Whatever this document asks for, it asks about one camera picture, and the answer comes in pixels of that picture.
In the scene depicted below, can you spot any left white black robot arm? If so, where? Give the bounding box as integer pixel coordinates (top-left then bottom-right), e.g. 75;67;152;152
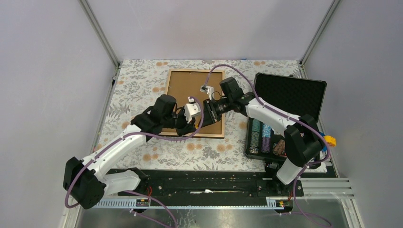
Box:
63;95;204;209

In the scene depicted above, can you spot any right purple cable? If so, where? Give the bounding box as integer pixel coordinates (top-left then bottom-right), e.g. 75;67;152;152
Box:
204;64;333;228

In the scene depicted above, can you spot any purple cable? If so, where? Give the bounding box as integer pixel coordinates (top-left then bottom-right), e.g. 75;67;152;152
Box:
204;64;333;228
64;96;205;228

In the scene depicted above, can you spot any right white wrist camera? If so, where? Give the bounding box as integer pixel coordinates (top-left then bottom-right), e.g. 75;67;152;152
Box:
200;84;214;100

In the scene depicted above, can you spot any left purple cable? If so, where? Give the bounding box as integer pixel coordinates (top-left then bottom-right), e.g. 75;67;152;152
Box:
64;96;205;228

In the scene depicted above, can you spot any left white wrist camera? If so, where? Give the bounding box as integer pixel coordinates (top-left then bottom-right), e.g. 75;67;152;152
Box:
184;96;202;124

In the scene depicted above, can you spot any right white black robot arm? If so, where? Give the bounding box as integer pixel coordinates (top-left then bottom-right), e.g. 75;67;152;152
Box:
200;77;326;196

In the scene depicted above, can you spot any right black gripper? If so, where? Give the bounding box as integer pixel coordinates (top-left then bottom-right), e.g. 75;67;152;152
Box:
198;96;233;129

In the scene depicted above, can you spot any floral table mat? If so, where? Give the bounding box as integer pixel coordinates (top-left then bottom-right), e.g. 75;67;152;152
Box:
95;59;300;171

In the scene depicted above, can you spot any grey slotted cable duct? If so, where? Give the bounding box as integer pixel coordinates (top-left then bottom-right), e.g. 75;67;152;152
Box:
94;195;284;210

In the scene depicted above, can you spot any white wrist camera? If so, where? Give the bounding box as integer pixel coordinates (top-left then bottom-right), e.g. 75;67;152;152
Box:
200;84;214;100
184;96;202;124

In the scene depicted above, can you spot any yellow blue tape dispenser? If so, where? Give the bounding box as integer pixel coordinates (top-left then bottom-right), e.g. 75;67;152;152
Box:
319;132;336;152

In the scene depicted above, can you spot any black poker chip case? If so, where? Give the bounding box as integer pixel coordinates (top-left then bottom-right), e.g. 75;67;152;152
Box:
244;73;327;165

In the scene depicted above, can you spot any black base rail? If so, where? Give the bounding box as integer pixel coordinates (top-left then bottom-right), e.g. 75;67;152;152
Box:
107;168;336;207

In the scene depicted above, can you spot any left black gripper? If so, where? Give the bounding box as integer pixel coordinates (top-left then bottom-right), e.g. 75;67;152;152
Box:
162;107;197;137

